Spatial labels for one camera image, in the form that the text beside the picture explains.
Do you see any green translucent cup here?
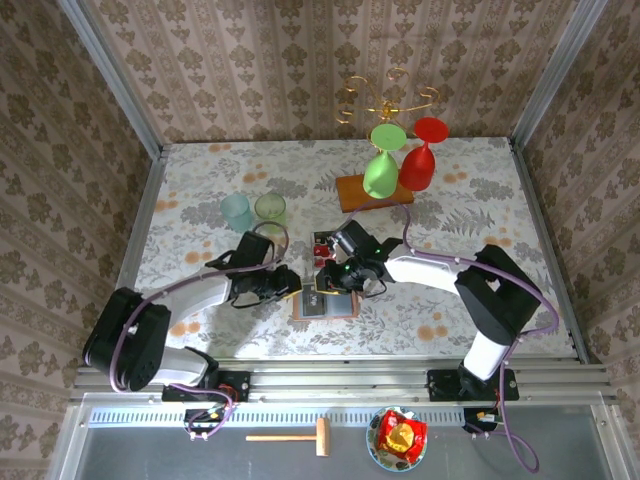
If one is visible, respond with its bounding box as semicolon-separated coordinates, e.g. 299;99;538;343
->
253;192;288;234

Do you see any perforated metal cable tray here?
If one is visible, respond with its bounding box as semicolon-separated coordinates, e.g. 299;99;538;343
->
87;407;501;429

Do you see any gold wire glass rack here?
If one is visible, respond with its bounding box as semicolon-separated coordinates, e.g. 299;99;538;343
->
335;67;441;127

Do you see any aluminium frame post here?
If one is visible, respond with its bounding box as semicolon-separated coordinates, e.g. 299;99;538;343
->
57;0;166;159
509;0;609;146

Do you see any black power connector block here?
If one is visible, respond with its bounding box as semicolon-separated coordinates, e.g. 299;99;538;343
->
184;407;232;435
462;407;502;434

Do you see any red plastic wine glass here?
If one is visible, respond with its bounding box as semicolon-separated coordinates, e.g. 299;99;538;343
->
398;116;450;192

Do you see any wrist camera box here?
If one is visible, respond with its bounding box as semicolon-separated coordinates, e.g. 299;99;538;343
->
204;230;277;270
332;219;382;257

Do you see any brown leather card holder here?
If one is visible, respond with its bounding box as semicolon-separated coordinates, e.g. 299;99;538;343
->
291;288;361;322

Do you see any blue translucent cup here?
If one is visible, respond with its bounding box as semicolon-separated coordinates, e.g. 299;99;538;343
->
219;193;254;234

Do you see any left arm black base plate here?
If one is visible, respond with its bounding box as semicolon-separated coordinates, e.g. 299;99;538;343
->
162;370;251;404

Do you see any patterned ceramic bowl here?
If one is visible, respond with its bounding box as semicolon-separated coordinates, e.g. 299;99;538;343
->
366;405;429;472

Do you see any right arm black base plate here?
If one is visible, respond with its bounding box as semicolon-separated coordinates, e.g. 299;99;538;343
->
427;368;520;402

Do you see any green plastic wine glass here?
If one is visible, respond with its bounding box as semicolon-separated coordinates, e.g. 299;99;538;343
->
362;123;407;199

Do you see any aluminium frame rail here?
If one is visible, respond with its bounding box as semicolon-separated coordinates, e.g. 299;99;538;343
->
69;357;619;405

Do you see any red yellow snack bag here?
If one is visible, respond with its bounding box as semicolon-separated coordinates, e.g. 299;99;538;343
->
375;409;429;465

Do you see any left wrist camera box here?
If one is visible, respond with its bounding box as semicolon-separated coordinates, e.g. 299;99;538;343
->
204;230;277;270

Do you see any wooden rack base board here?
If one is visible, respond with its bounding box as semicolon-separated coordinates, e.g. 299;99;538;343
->
334;172;416;215

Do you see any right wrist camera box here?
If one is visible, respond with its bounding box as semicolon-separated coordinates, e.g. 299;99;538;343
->
332;219;382;257

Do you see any wooden T-shaped mallet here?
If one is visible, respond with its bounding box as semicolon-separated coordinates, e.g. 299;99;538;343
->
244;417;332;458

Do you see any grey metal shelf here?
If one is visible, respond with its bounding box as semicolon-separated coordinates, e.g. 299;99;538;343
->
64;404;621;480

